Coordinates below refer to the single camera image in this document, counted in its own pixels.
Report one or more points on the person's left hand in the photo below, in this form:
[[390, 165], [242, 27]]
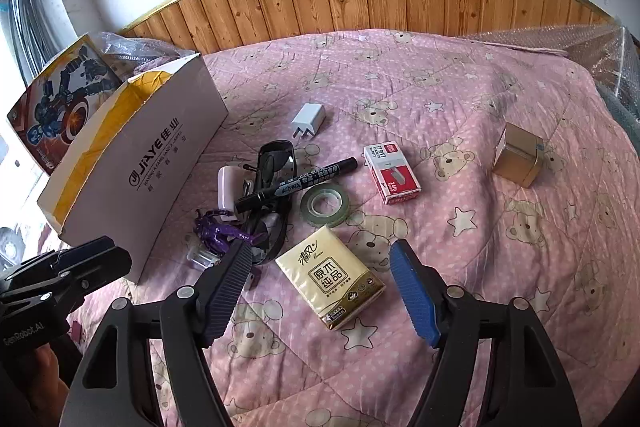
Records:
[[52, 372]]

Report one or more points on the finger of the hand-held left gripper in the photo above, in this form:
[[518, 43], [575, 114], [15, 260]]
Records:
[[40, 287], [100, 257]]

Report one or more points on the black sunglasses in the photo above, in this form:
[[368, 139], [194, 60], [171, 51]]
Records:
[[272, 157]]

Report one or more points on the bubble wrap sheet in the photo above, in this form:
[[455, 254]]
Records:
[[600, 52]]

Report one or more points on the green tape roll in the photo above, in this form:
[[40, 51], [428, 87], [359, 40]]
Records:
[[325, 221]]

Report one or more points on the dark purple toy figure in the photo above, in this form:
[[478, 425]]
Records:
[[215, 232]]

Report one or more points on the black marker pen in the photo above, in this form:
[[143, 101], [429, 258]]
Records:
[[300, 182]]

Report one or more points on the crumpled bubble wrap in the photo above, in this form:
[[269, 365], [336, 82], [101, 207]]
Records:
[[125, 49]]

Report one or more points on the white cardboard box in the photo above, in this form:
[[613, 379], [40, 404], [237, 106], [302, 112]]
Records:
[[150, 167]]

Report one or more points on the gold tin box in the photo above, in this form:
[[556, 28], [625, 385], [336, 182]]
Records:
[[515, 157]]

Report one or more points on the yellow tissue pack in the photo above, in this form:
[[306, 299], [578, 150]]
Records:
[[330, 277]]

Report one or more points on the red and white staple box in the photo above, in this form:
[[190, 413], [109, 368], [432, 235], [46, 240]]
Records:
[[392, 177]]

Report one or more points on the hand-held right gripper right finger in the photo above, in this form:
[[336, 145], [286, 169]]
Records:
[[415, 292]]

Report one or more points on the white charger plug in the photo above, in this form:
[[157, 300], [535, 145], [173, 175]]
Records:
[[310, 119]]

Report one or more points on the pink bear print blanket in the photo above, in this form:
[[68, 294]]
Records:
[[500, 257]]

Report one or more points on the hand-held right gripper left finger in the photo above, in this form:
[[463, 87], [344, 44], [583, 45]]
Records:
[[230, 287]]

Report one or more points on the pink power bank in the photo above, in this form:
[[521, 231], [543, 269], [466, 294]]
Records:
[[227, 187]]

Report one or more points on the robot figure toy box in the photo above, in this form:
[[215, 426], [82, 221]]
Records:
[[55, 107]]

